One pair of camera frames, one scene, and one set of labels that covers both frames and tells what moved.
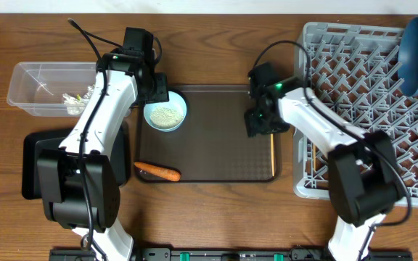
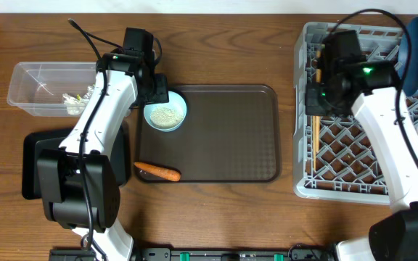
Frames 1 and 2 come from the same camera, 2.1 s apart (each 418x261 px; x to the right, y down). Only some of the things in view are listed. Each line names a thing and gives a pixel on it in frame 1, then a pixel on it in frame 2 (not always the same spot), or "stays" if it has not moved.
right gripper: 252,126 to 313,107
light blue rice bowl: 166,116 stays
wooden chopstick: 273,156 to 316,122
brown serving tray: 212,144 stays
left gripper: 162,94 stays
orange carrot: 158,170 stays
